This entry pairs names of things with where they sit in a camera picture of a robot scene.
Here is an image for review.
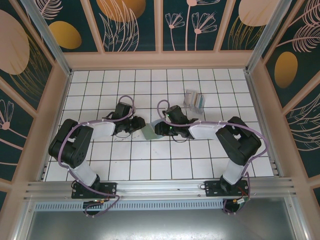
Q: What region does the clear acrylic card stand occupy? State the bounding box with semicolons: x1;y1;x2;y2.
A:
183;89;207;115

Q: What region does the pale green card holder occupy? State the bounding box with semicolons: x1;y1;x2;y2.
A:
140;119;165;141

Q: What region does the grey metal sheet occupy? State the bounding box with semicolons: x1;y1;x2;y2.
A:
14;197;310;240

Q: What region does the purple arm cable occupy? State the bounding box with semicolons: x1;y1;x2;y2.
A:
156;99;268;216
57;95;137;218

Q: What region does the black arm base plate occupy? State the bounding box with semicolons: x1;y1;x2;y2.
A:
71;181;118;200
204;179;251;198

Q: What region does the aluminium mounting rail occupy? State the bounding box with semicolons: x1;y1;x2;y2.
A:
23;176;298;201

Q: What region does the slotted grey cable tray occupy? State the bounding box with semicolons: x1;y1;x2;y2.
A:
34;200;226;211

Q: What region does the aluminium table side rail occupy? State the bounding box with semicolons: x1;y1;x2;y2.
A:
244;71;282;180
37;71;74;181

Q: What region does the aluminium frame post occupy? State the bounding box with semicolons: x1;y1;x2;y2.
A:
19;0;73;77
246;0;299;74

